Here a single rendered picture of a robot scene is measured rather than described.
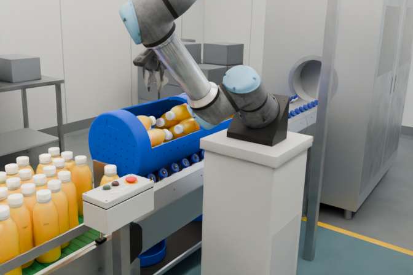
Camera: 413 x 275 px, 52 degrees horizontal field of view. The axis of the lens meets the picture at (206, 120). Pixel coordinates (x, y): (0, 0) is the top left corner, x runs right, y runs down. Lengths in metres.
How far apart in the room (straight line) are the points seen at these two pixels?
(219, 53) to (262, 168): 4.04
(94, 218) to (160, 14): 0.60
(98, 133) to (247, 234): 0.69
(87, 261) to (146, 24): 0.74
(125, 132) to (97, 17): 4.36
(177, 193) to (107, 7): 4.42
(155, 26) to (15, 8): 4.07
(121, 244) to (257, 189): 0.50
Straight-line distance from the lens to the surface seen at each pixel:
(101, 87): 6.01
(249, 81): 1.43
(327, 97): 2.69
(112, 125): 1.66
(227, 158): 1.57
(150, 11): 1.22
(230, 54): 5.45
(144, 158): 1.61
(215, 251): 1.76
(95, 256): 1.44
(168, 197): 1.80
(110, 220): 1.26
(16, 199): 1.29
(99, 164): 1.67
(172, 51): 1.30
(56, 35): 5.52
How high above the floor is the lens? 1.62
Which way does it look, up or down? 15 degrees down
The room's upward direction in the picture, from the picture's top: 2 degrees clockwise
